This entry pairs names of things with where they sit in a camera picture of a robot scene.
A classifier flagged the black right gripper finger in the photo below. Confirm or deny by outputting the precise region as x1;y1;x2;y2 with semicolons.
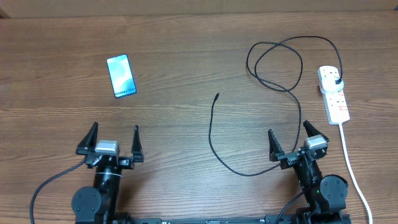
303;120;330;142
268;129;284;156

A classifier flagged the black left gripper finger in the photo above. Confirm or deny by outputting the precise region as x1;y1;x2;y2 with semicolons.
76;122;98;150
131;125;142;152

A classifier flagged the Samsung Galaxy smartphone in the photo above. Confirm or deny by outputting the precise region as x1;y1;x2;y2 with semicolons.
106;54;137;98

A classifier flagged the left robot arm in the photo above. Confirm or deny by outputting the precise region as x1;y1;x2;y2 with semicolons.
72;122;144;223

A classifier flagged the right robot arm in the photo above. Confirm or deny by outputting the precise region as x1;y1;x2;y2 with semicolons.
264;121;351;224

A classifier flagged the white charger plug adapter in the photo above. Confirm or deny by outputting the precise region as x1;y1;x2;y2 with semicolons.
319;77;345;94

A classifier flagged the white power strip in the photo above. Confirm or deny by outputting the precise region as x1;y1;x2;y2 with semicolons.
317;65;350;124

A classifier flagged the white power strip cord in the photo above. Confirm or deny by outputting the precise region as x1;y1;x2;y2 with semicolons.
338;123;374;224

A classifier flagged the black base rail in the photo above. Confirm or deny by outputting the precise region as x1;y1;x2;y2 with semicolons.
131;214;351;224

